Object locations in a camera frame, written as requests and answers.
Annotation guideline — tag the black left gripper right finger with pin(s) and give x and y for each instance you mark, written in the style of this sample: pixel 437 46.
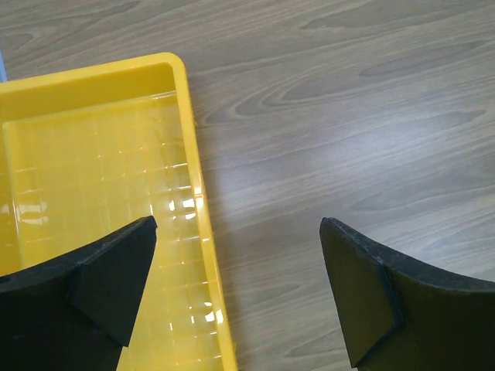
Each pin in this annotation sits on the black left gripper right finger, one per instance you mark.
pixel 400 313

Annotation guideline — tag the yellow plastic tray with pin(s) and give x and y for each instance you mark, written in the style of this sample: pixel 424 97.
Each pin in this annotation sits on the yellow plastic tray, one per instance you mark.
pixel 87 151

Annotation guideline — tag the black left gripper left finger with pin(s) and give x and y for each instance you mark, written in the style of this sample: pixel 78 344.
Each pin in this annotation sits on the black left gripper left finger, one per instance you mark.
pixel 77 311

